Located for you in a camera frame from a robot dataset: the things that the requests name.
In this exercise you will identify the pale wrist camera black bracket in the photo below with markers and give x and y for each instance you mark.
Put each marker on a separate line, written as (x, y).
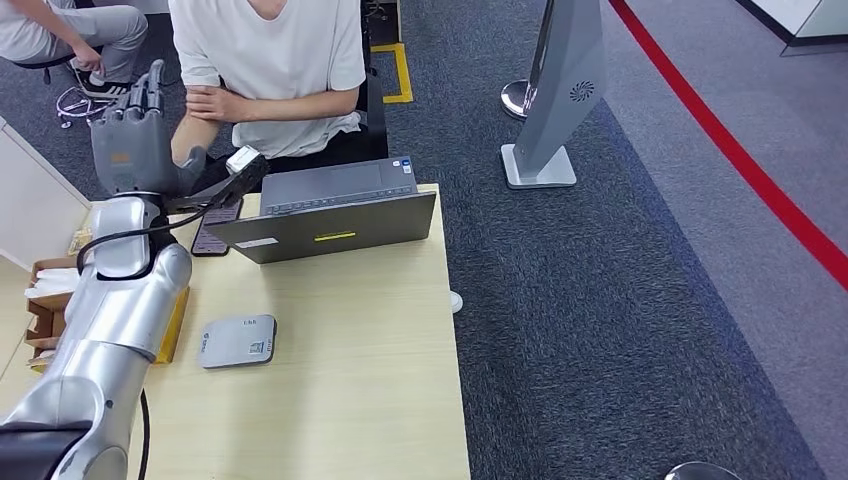
(242, 160)

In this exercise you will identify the wooden card organizer yellow base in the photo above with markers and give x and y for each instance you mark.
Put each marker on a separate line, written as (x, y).
(50, 318)

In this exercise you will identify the white partition panel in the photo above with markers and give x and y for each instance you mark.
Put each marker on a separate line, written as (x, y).
(26, 205)

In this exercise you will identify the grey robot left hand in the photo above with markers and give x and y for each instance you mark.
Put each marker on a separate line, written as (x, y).
(132, 152)

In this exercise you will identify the person's left forearm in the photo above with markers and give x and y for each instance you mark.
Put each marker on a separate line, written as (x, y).
(301, 106)

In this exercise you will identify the grey kiosk stand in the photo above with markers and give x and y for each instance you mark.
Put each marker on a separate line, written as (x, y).
(560, 96)

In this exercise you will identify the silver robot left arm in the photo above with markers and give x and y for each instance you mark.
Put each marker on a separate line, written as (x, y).
(119, 311)

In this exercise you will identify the chrome base stool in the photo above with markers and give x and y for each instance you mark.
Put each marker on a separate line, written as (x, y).
(73, 106)

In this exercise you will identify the gold room key card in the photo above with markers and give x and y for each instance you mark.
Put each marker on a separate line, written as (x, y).
(78, 242)

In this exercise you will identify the black smartphone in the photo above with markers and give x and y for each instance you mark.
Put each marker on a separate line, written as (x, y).
(212, 238)

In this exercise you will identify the chrome stanchion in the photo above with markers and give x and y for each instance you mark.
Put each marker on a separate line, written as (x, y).
(513, 99)

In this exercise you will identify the person's right forearm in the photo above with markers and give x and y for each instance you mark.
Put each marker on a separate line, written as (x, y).
(192, 136)

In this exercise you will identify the seated person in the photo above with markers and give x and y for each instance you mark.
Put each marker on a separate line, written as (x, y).
(26, 30)

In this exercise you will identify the chrome round base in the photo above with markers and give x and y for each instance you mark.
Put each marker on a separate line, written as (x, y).
(699, 472)

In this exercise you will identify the grey laptop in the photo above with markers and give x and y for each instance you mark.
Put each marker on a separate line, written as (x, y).
(324, 232)

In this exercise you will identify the white cloth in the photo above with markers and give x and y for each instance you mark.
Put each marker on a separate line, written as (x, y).
(53, 281)

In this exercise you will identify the grey card reader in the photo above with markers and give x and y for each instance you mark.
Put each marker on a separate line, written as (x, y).
(235, 341)

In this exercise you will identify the white counter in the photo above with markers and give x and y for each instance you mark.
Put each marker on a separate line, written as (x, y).
(818, 18)

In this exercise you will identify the person's left hand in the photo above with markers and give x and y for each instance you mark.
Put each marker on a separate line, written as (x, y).
(215, 104)

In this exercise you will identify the white round table foot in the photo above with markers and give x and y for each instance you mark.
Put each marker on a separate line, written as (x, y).
(456, 302)

